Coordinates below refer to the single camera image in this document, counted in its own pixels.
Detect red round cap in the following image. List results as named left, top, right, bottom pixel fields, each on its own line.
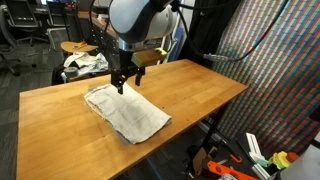
left=286, top=151, right=301, bottom=164

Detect black hanging fabric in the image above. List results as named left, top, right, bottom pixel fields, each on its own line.
left=179, top=0, right=242, bottom=68

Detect open cardboard box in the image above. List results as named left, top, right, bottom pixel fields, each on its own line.
left=192, top=146, right=218, bottom=174

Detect brass wrist camera box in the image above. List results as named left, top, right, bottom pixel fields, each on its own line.
left=130, top=47, right=168, bottom=68

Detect white cloth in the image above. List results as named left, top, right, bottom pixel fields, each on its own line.
left=83, top=82, right=173, bottom=145

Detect colourful toys on stool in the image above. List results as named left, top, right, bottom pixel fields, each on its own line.
left=72, top=40, right=88, bottom=50

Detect yellow green plastic item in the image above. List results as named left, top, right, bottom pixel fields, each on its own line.
left=268, top=150, right=293, bottom=170

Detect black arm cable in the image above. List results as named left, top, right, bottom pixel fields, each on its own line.
left=89, top=0, right=243, bottom=58
left=174, top=0, right=292, bottom=64

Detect white pipe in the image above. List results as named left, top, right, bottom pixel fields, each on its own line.
left=156, top=33, right=177, bottom=65

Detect blue board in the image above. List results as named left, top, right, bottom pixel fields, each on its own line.
left=166, top=26, right=185, bottom=63

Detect translucent white container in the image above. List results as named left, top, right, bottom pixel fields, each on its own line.
left=278, top=133, right=320, bottom=180

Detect round wooden stool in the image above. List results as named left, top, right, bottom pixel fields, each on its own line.
left=60, top=41, right=100, bottom=55

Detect grey tape roll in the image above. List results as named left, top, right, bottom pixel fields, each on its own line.
left=63, top=66, right=80, bottom=80

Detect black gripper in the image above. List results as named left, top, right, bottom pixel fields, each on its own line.
left=110, top=50, right=146, bottom=96

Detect white slotted metal plate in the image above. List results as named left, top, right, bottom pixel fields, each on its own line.
left=245, top=132, right=268, bottom=164

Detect wooden top workbench cabinet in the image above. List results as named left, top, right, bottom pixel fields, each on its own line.
left=87, top=14, right=116, bottom=73

